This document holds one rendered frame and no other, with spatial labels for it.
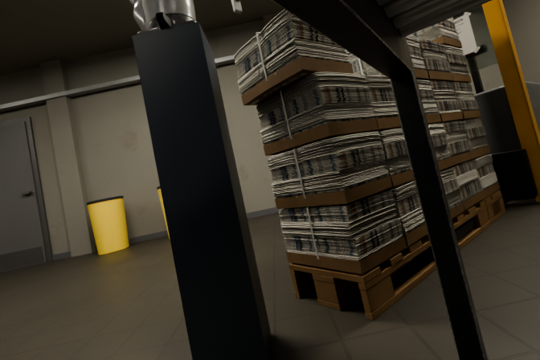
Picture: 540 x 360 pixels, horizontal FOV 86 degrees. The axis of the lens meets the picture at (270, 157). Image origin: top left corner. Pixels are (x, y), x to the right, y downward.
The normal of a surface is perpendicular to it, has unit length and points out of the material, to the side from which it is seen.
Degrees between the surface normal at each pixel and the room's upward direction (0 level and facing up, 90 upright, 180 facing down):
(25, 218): 90
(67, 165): 90
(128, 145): 90
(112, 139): 90
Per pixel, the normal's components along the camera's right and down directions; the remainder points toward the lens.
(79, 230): -0.01, -0.07
